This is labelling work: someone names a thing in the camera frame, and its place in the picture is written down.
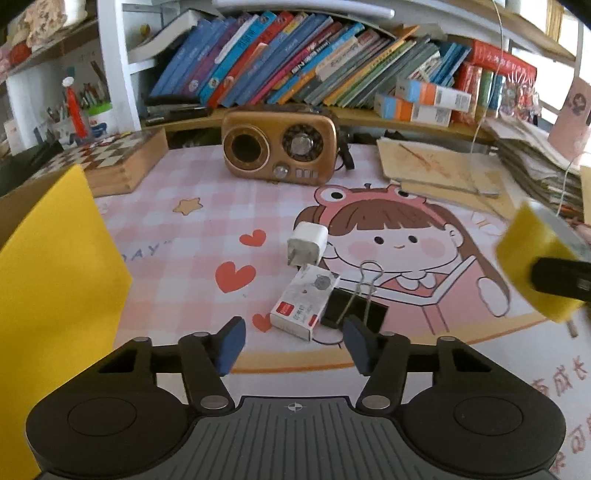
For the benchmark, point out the white green jar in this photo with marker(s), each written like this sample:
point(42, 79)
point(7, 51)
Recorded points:
point(102, 120)

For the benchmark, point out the small white red box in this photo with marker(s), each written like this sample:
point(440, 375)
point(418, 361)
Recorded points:
point(304, 301)

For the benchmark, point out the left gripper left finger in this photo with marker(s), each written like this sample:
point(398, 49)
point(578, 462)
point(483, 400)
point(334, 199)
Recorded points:
point(206, 358)

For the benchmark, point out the yellow cardboard box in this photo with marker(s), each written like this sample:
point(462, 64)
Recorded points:
point(64, 285)

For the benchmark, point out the red thick dictionary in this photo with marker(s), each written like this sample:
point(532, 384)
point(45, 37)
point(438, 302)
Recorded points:
point(490, 57)

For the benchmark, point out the tan paper sheets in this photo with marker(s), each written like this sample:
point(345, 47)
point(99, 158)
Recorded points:
point(438, 173)

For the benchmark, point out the yellow tape roll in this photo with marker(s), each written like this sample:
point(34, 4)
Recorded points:
point(536, 232)

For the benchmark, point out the white bookshelf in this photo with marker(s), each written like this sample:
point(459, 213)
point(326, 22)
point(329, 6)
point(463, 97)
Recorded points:
point(122, 66)

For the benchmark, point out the black binder clip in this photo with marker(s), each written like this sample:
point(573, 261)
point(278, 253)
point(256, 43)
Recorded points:
point(359, 302)

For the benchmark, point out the red white bottle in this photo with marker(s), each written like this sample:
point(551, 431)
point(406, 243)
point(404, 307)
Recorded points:
point(74, 109)

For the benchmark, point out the stack of papers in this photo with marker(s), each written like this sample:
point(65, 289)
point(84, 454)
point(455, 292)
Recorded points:
point(540, 170)

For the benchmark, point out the row of leaning books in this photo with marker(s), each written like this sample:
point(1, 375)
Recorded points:
point(278, 57)

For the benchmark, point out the brown retro radio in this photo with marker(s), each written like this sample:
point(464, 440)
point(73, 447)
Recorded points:
point(281, 144)

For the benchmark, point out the orange white medicine box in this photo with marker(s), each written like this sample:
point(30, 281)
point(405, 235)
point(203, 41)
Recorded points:
point(429, 94)

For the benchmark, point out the black electronic keyboard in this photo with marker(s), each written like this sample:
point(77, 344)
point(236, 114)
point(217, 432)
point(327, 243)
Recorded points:
point(17, 169)

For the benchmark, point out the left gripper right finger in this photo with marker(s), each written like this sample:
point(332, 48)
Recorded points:
point(381, 358)

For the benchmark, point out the pink checkered tablecloth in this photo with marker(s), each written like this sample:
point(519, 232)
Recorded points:
point(203, 246)

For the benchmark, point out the white charger plug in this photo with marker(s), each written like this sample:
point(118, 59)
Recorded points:
point(307, 244)

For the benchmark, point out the wooden chessboard box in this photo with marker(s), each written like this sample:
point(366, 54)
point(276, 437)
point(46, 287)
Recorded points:
point(113, 165)

